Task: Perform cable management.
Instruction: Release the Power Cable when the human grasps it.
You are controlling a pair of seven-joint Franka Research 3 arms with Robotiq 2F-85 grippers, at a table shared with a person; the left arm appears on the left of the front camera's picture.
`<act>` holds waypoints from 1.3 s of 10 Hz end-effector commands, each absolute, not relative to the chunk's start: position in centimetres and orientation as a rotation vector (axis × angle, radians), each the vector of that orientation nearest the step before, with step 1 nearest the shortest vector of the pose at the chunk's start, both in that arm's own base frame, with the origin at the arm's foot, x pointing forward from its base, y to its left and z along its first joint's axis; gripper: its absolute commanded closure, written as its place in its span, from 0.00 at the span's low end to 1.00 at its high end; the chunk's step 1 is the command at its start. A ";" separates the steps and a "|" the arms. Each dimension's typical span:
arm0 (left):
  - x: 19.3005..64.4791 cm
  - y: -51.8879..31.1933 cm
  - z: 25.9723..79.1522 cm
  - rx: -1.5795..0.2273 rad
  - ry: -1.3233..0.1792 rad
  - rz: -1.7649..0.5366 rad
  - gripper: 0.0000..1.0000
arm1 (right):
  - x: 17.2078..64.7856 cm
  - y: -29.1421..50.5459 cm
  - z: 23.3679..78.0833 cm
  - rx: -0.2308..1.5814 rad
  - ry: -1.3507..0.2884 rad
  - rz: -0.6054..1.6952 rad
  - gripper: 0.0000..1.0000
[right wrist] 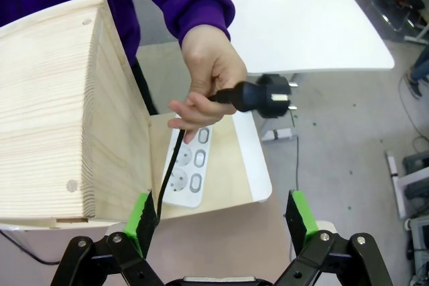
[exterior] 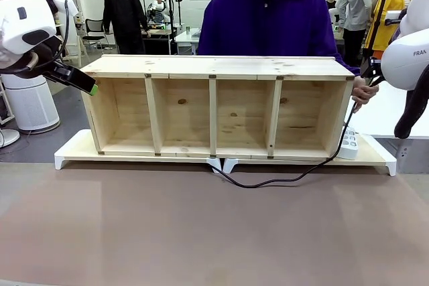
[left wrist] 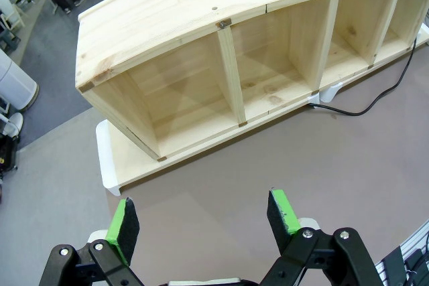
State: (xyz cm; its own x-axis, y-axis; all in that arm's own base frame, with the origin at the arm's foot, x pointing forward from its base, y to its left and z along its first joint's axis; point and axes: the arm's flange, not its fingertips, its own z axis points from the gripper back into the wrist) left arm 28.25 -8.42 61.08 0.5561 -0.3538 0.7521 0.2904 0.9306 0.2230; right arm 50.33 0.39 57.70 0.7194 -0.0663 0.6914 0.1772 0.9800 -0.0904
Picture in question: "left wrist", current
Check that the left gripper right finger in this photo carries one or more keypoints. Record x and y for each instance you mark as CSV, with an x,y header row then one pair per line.
x,y
285,222

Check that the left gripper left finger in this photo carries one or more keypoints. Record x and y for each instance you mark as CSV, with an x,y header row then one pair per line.
x,y
122,229

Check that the white cylindrical air purifier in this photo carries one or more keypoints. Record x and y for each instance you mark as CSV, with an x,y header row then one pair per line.
x,y
15,81

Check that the wooden four-compartment shelf box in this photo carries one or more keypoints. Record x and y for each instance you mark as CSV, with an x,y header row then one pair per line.
x,y
187,31

